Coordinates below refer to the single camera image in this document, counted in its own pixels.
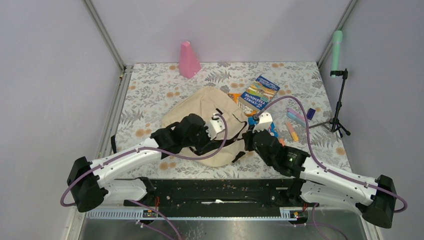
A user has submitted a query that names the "beige canvas backpack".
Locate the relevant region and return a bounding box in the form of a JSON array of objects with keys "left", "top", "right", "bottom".
[{"left": 110, "top": 86, "right": 249, "bottom": 168}]

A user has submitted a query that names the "dark blue treehouse book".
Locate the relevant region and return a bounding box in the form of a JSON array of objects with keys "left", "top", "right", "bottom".
[{"left": 237, "top": 75, "right": 280, "bottom": 112}]

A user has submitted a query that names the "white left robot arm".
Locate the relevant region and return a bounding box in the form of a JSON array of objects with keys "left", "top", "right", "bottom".
[{"left": 60, "top": 113, "right": 228, "bottom": 213}]

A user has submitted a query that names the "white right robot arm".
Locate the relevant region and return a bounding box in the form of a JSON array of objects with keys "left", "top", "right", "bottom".
[{"left": 242, "top": 130, "right": 396, "bottom": 229}]

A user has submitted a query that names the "orange highlighter pen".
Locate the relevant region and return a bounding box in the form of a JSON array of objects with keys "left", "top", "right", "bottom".
[{"left": 278, "top": 138, "right": 286, "bottom": 146}]

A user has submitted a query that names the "light blue paperback book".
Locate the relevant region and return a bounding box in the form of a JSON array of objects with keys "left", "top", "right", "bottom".
[{"left": 247, "top": 116, "right": 279, "bottom": 137}]

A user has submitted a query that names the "yellow highlighter pen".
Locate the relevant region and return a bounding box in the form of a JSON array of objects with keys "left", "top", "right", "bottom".
[{"left": 285, "top": 121, "right": 299, "bottom": 142}]

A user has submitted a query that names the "pink highlighter pen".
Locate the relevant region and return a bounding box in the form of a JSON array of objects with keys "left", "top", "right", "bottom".
[{"left": 287, "top": 108, "right": 306, "bottom": 122}]

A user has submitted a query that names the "light blue highlighter pen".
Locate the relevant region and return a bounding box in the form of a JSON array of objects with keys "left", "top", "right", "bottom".
[{"left": 286, "top": 112, "right": 306, "bottom": 128}]

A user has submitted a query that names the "orange paperback book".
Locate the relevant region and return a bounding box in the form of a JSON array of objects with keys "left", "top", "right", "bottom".
[{"left": 227, "top": 93, "right": 257, "bottom": 117}]

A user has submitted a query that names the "purple toy brick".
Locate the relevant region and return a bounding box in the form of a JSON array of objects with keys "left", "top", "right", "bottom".
[{"left": 306, "top": 108, "right": 316, "bottom": 120}]

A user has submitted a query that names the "pink cone block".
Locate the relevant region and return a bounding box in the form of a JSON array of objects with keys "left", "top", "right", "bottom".
[{"left": 179, "top": 41, "right": 202, "bottom": 79}]

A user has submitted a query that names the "black tripod stand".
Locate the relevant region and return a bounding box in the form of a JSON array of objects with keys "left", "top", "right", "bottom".
[{"left": 309, "top": 69, "right": 351, "bottom": 138}]

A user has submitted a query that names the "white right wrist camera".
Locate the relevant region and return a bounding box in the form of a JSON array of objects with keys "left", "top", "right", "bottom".
[{"left": 253, "top": 112, "right": 273, "bottom": 132}]

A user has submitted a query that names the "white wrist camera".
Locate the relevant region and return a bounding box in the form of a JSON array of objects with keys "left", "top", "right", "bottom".
[
  {"left": 253, "top": 112, "right": 273, "bottom": 132},
  {"left": 205, "top": 112, "right": 226, "bottom": 139}
]

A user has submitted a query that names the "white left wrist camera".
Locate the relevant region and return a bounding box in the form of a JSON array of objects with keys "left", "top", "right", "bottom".
[{"left": 205, "top": 112, "right": 226, "bottom": 139}]

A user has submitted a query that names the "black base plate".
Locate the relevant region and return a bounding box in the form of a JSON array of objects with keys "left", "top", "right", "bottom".
[{"left": 139, "top": 177, "right": 314, "bottom": 207}]

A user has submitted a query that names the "aluminium cable duct rail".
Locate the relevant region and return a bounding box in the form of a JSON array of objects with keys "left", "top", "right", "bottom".
[{"left": 85, "top": 207, "right": 308, "bottom": 222}]

